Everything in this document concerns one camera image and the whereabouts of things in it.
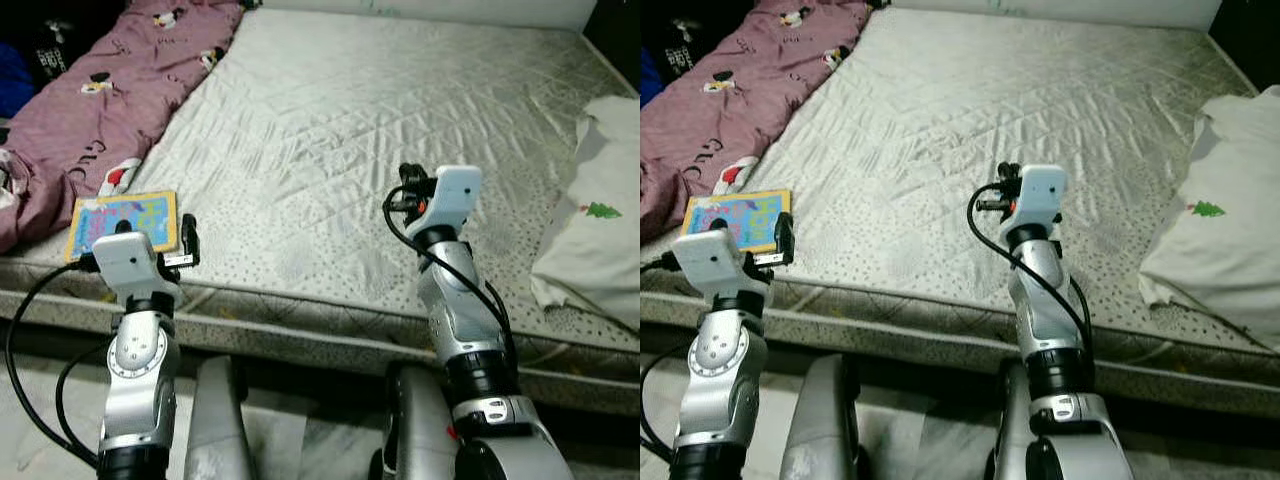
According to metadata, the colourful children's book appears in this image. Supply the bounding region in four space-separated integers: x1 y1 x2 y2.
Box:
680 189 794 257
64 189 182 265

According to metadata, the pink cartoon print quilt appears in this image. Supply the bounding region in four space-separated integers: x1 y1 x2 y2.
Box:
0 0 248 256
640 0 873 243

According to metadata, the white quilted mattress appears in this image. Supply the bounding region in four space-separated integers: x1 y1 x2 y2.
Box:
640 8 1280 416
0 8 641 416

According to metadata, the white pillow with green tree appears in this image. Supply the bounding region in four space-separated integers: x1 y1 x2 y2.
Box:
1138 85 1280 353
528 93 641 333

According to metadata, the grey robot left leg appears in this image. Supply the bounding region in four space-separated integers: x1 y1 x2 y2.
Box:
778 355 863 480
183 355 253 480

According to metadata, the grey robot leg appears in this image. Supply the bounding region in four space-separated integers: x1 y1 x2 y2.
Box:
778 355 863 480
183 355 253 480
985 360 1036 480
368 360 463 480

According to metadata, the grey robot right leg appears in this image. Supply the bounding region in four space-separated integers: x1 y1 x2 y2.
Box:
368 360 463 480
985 360 1036 480

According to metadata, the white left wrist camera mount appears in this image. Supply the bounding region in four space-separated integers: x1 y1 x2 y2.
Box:
91 231 184 309
671 229 774 307

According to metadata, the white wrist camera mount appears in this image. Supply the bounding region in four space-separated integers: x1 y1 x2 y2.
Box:
671 229 774 307
1012 165 1070 232
91 231 184 309
424 165 484 234

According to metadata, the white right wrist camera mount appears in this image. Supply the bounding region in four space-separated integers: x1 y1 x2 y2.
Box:
424 165 484 234
1012 165 1070 232

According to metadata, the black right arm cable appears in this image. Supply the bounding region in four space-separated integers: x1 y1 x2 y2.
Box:
967 185 1096 386
383 195 518 386

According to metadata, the black left arm loop cable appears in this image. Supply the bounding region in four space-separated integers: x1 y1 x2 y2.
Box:
640 345 691 461
55 345 113 463

